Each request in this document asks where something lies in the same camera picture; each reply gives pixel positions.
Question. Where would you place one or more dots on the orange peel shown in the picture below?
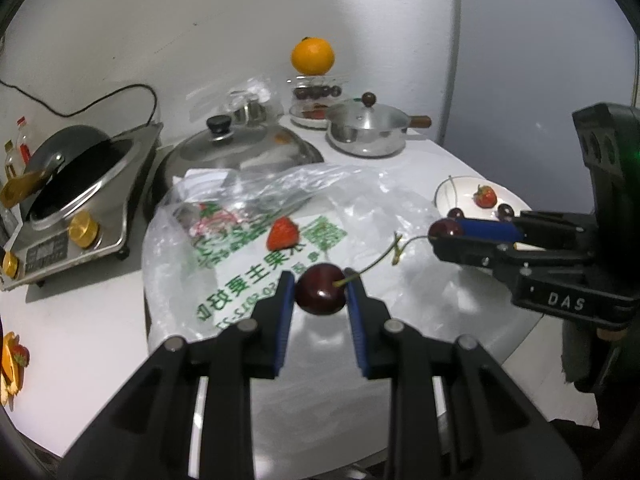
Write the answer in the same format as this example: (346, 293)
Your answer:
(7, 367)

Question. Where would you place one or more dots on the small orange fruit piece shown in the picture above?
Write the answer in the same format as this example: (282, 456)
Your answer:
(485, 197)

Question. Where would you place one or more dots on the plastic wrapped steel cups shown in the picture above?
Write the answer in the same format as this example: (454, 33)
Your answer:
(250, 105)

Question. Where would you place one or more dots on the red cap sauce bottle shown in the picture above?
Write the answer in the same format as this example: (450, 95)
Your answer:
(23, 145)

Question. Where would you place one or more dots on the glass jar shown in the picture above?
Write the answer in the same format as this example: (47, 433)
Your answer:
(315, 92)

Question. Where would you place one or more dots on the clear plastic bag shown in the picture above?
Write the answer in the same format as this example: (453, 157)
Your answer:
(350, 200)

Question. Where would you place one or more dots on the person's right hand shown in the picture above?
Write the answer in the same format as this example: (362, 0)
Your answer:
(575, 355)

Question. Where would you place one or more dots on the strawberry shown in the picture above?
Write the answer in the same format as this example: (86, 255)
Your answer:
(21, 355)
(283, 235)

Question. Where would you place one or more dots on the small steel saucepan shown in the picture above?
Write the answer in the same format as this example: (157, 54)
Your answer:
(365, 140)

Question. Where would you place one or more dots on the black wok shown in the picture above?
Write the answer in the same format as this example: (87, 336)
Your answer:
(70, 145)

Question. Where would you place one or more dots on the whole orange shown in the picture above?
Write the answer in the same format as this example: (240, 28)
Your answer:
(312, 57)

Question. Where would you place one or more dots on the grey refrigerator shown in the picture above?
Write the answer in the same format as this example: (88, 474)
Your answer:
(525, 60)

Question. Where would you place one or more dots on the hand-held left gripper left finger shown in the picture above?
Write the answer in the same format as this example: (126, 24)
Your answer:
(285, 325)

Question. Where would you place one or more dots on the steel induction cooker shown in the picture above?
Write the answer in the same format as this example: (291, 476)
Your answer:
(105, 210)

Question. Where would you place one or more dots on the white plate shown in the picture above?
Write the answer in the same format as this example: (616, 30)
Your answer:
(462, 190)

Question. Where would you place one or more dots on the dark glass bottle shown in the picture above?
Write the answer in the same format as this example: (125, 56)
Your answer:
(9, 162)

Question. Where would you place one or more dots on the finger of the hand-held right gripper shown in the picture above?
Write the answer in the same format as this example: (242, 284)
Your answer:
(492, 230)
(475, 252)

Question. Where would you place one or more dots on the large steel pot lid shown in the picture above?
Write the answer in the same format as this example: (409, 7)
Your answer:
(240, 152)

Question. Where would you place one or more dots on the small white dish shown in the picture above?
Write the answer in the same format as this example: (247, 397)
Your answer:
(305, 116)

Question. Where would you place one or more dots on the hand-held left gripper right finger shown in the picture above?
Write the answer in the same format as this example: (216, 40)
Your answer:
(357, 325)

